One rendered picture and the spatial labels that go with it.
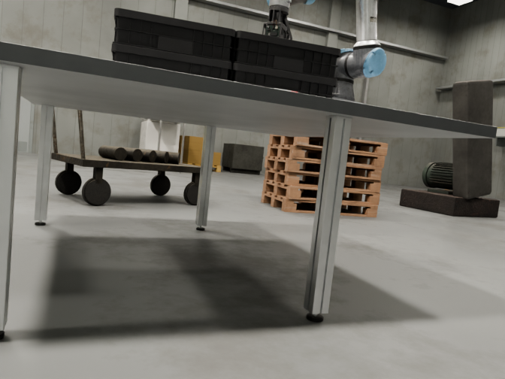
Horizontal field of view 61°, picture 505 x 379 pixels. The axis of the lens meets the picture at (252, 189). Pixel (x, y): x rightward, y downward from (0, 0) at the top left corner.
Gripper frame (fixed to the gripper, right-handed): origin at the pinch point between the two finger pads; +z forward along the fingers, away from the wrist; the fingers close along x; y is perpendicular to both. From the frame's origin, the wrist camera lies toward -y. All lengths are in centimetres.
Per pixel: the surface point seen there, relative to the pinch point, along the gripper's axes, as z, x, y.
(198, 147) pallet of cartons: 34, -435, -696
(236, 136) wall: -7, -438, -893
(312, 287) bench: 74, 29, 20
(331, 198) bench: 45, 31, 20
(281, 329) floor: 85, 24, 32
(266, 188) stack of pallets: 69, -102, -276
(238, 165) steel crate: 67, -376, -793
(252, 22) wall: -308, -428, -903
